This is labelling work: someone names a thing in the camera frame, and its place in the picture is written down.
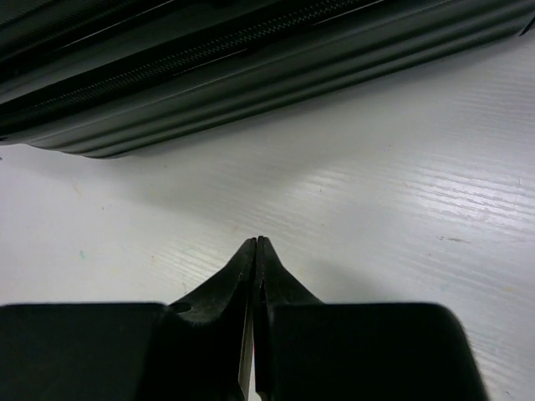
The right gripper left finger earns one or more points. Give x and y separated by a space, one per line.
196 348

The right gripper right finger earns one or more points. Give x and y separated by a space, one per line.
306 349

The black hard-shell suitcase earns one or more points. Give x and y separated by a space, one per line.
104 78

